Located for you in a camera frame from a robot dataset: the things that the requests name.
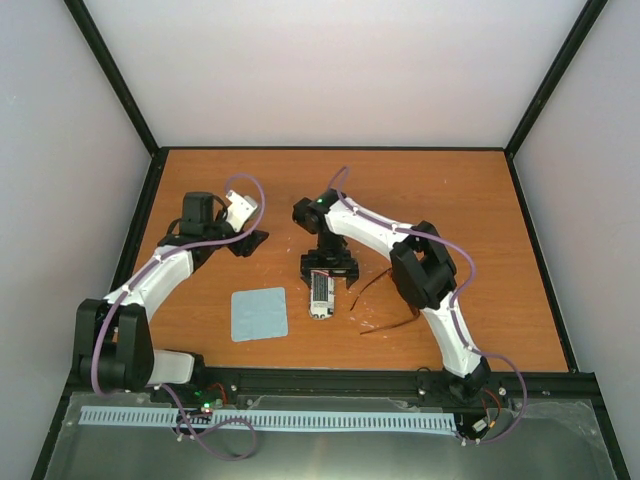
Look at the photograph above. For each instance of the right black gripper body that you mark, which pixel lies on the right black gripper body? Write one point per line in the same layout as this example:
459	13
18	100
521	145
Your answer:
329	255

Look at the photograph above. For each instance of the black aluminium front rail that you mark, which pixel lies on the black aluminium front rail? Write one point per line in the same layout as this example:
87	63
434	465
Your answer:
421	386

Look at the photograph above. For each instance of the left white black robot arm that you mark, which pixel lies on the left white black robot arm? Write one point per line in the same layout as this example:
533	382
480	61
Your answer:
113	348

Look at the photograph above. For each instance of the light blue slotted cable duct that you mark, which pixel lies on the light blue slotted cable duct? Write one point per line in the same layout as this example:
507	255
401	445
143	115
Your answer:
274	420

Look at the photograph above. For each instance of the black frame post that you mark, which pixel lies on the black frame post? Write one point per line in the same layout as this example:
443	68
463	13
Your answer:
100	50
571	45

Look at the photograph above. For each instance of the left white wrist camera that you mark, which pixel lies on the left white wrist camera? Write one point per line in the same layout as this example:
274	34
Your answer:
241	209

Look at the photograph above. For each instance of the flag newsprint glasses case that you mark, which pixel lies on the flag newsprint glasses case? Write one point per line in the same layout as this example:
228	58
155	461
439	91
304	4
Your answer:
322	295

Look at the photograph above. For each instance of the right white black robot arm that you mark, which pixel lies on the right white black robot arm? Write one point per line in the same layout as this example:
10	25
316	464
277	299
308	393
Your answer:
421	268

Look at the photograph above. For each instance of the black frame post right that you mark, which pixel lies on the black frame post right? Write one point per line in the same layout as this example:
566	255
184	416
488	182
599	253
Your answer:
571	45

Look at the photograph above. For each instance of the black frame post left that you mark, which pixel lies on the black frame post left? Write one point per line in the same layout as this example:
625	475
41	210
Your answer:
100	50

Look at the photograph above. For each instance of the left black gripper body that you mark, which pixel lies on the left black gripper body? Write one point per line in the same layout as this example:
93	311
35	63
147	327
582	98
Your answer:
214	237

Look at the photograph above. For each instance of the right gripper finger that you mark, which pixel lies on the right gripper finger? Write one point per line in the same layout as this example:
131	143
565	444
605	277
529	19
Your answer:
306	277
351	276

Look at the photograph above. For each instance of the light blue cleaning cloth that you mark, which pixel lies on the light blue cleaning cloth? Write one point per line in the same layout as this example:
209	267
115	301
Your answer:
259	314

